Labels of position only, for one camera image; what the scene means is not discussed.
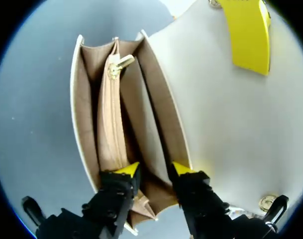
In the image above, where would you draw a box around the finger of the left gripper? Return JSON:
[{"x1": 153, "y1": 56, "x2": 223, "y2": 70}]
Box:
[{"x1": 222, "y1": 0, "x2": 271, "y2": 76}]

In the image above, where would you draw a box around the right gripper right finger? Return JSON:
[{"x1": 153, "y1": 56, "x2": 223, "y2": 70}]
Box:
[{"x1": 172, "y1": 161, "x2": 241, "y2": 239}]

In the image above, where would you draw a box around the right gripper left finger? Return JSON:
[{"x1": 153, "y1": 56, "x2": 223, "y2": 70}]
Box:
[{"x1": 74, "y1": 162, "x2": 141, "y2": 239}]

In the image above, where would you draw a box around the white bag with tan lining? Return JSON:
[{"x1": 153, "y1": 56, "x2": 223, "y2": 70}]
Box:
[{"x1": 69, "y1": 0, "x2": 303, "y2": 237}]

